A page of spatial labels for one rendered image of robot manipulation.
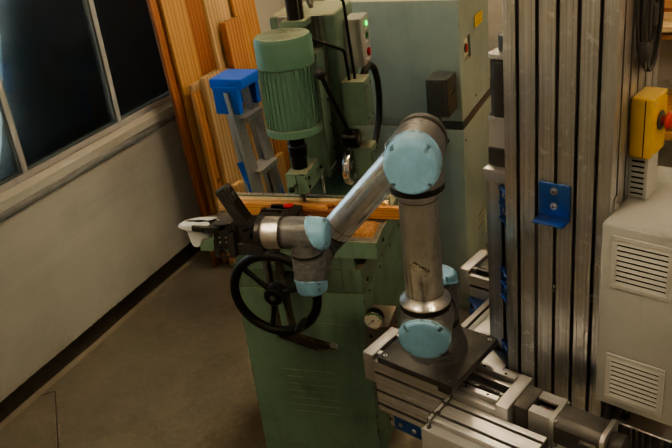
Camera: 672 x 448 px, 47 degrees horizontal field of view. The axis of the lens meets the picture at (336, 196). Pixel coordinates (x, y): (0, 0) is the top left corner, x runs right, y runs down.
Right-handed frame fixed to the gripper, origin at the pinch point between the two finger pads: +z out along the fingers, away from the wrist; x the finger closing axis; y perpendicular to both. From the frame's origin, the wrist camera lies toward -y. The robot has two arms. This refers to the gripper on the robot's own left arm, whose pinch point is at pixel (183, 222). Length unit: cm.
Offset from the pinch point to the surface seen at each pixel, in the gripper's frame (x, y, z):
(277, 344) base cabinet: 63, 67, 5
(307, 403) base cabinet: 66, 91, -3
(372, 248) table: 57, 29, -32
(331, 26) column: 84, -36, -17
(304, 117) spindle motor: 63, -11, -12
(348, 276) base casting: 58, 39, -23
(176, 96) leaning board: 187, 3, 92
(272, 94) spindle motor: 60, -19, -4
